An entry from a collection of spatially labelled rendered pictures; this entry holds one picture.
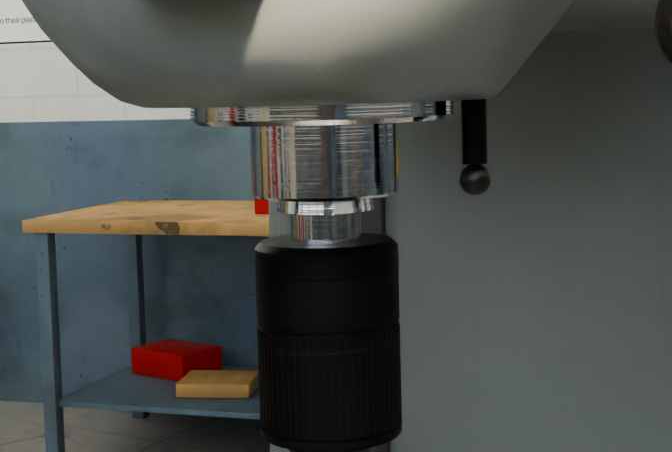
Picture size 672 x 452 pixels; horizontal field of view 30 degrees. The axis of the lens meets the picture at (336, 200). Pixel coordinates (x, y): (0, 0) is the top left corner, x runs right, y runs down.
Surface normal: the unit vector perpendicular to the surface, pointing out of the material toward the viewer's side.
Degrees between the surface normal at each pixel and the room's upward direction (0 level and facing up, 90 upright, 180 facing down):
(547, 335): 90
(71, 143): 90
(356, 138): 90
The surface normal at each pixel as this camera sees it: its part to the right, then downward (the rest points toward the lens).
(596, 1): -0.21, 0.77
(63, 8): -0.67, 0.42
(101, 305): -0.32, 0.09
